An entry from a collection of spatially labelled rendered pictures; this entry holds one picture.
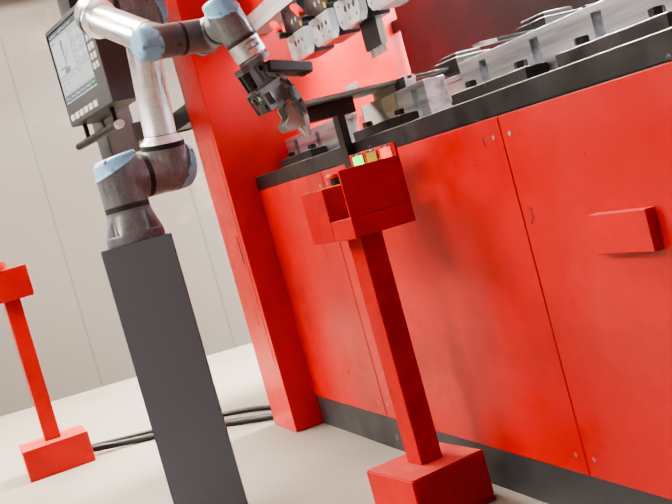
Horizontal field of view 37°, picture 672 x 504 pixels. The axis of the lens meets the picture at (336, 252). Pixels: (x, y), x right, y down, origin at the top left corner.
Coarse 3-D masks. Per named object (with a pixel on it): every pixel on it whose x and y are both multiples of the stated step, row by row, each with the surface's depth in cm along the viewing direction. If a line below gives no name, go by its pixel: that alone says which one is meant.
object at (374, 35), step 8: (376, 16) 255; (360, 24) 264; (368, 24) 259; (376, 24) 255; (368, 32) 261; (376, 32) 256; (384, 32) 256; (368, 40) 262; (376, 40) 258; (384, 40) 256; (368, 48) 263; (376, 48) 261; (384, 48) 257; (376, 56) 262
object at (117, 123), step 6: (114, 114) 341; (114, 120) 340; (120, 120) 338; (84, 126) 364; (108, 126) 344; (114, 126) 339; (120, 126) 338; (96, 132) 356; (102, 132) 350; (108, 132) 346; (90, 138) 360; (96, 138) 356; (78, 144) 372; (84, 144) 367; (90, 144) 366
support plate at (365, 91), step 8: (392, 80) 252; (360, 88) 248; (368, 88) 249; (376, 88) 252; (384, 88) 259; (328, 96) 245; (336, 96) 246; (344, 96) 250; (352, 96) 256; (360, 96) 264; (312, 104) 248
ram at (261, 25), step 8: (240, 0) 334; (248, 0) 327; (256, 0) 320; (280, 0) 302; (288, 0) 296; (248, 8) 329; (272, 8) 309; (280, 8) 303; (264, 16) 317; (272, 16) 311; (280, 16) 314; (256, 24) 326; (264, 24) 320; (256, 32) 331; (264, 32) 335
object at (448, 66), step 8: (480, 48) 265; (448, 56) 266; (456, 56) 262; (464, 56) 262; (472, 56) 262; (440, 64) 269; (448, 64) 265; (456, 64) 261; (432, 72) 263; (440, 72) 265; (448, 72) 266; (456, 72) 264
